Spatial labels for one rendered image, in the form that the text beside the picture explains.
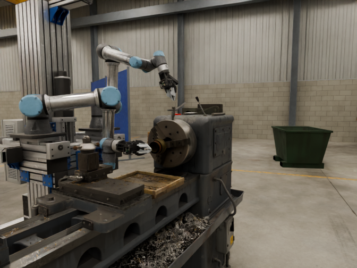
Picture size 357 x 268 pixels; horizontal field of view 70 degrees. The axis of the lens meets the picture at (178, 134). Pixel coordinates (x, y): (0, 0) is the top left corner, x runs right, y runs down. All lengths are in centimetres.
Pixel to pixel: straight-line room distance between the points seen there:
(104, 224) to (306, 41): 1130
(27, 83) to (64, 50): 34
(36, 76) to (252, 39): 1058
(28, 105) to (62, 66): 58
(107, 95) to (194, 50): 1089
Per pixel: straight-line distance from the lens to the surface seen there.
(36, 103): 155
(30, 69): 205
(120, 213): 106
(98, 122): 201
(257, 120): 1146
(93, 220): 103
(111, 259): 118
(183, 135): 158
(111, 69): 213
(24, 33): 213
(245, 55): 1179
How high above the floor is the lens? 131
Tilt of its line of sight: 6 degrees down
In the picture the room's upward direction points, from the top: straight up
